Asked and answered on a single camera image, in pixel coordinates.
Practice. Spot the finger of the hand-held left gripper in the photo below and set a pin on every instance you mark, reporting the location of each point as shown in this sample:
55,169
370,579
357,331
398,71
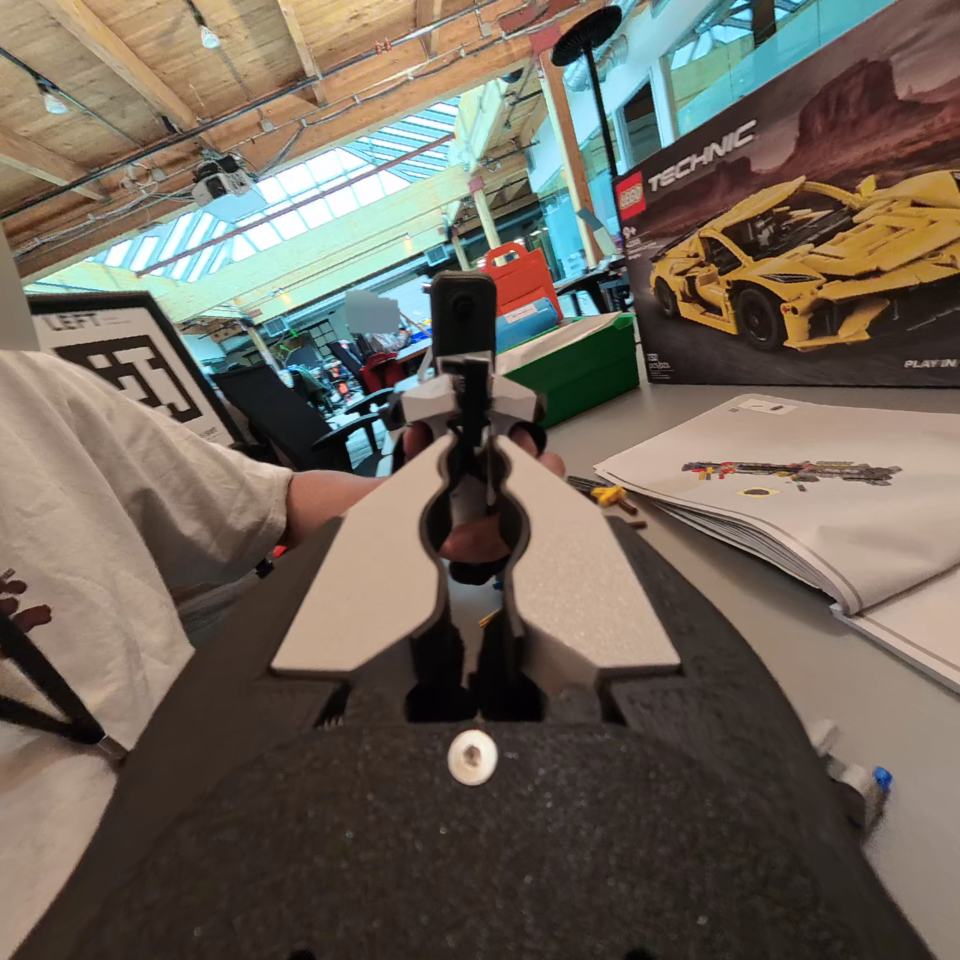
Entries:
517,405
431,405

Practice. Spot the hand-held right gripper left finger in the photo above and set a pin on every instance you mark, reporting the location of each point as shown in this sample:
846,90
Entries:
352,600

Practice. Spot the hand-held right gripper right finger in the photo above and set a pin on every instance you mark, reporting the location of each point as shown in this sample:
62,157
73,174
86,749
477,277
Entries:
592,600

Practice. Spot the lego instruction booklet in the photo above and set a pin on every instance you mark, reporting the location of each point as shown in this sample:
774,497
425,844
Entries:
862,525

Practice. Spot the partly built lego chassis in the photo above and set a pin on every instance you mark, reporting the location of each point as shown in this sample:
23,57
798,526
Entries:
855,780

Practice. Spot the person's left forearm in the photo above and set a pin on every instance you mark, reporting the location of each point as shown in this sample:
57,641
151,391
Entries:
330,502

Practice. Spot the yellow lego piece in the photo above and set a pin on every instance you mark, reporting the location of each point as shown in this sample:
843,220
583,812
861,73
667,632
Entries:
609,493

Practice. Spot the lego set box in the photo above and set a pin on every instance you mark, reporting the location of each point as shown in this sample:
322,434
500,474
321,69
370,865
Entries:
825,187

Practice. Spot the person's left hand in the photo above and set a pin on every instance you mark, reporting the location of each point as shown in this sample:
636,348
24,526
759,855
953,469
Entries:
472,540

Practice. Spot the red office chair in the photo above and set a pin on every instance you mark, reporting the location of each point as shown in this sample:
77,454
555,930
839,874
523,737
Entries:
379,371

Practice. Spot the blue wrapped roll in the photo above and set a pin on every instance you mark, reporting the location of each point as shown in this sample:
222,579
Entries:
529,319

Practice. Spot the orange carry case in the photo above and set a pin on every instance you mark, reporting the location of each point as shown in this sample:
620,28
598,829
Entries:
517,277

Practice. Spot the white paper bag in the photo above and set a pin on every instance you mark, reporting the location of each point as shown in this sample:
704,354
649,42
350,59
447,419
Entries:
555,345

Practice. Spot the green plastic bin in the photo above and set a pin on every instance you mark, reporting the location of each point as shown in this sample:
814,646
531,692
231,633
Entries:
585,382

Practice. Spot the black floor lamp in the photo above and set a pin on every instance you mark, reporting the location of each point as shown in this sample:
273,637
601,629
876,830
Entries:
596,90

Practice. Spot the white ceiling projector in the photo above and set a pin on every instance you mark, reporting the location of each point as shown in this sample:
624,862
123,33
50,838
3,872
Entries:
221,184

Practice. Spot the framed marker placard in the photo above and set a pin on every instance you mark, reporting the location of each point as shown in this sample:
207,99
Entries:
150,375

